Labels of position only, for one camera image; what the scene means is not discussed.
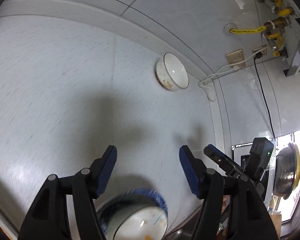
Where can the single wall outlet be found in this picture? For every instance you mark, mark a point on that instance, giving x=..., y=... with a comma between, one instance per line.
x=261, y=51

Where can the blue patterned bowl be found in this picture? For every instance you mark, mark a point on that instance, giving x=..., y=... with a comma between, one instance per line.
x=155, y=197

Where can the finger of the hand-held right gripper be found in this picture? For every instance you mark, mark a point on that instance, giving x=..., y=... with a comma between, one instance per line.
x=220, y=158

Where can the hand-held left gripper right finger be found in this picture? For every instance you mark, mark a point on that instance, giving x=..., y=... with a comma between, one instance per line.
x=190, y=172

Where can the stainless steel sink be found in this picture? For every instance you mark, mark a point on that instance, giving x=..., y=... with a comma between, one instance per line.
x=185, y=230

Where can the double wall outlet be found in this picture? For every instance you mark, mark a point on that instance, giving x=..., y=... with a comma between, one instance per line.
x=235, y=58

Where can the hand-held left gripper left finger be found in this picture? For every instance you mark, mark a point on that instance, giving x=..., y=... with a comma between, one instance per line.
x=106, y=170

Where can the steel basin on microwave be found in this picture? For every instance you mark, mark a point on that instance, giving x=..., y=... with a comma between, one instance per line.
x=286, y=172

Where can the white microwave oven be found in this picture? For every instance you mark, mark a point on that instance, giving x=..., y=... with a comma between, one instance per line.
x=237, y=152

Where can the brass pipe fittings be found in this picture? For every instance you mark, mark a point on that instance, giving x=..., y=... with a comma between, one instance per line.
x=277, y=22

